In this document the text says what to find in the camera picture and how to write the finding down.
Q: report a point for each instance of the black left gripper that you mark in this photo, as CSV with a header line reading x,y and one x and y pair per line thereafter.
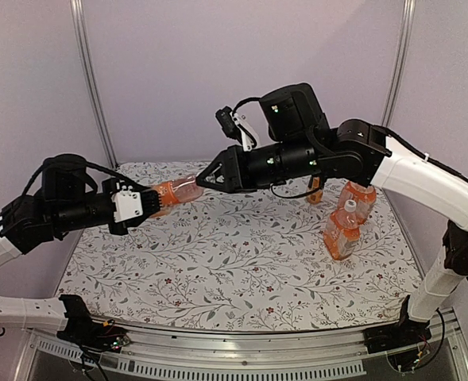
x,y
122,229

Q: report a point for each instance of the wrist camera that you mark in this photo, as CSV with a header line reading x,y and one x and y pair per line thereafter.
x,y
127,204
236,127

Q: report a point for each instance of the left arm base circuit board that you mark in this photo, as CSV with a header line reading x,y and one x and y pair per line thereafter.
x,y
109,337

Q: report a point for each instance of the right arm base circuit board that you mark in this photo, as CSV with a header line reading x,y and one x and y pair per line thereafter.
x,y
404,361

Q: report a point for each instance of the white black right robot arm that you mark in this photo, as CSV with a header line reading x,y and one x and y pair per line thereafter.
x,y
304,144

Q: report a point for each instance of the aluminium front rail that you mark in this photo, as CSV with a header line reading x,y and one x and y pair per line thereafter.
x,y
448,359

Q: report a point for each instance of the large orange-label plastic bottle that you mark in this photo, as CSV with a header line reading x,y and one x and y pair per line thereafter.
x,y
175,192

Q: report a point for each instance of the left aluminium frame post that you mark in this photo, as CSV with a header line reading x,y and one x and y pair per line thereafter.
x,y
80,27

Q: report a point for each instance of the right aluminium frame post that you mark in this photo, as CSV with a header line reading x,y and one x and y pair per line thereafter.
x,y
403,42

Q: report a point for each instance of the aluminium frame post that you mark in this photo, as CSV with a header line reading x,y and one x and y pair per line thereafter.
x,y
403,42
80,27

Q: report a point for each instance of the floral patterned table mat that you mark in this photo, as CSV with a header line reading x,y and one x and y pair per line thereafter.
x,y
245,262

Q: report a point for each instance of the white perforated cable tray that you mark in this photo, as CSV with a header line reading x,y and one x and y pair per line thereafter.
x,y
159,368

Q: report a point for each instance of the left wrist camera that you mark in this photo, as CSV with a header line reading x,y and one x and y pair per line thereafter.
x,y
127,204

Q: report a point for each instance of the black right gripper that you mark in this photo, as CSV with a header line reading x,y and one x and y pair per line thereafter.
x,y
234,177

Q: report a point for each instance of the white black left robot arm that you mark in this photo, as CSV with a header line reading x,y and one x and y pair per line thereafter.
x,y
67,193

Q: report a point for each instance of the slim orange drink bottle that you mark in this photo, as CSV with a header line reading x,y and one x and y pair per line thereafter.
x,y
315,190

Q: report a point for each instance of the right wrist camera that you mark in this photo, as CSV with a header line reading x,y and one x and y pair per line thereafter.
x,y
236,127

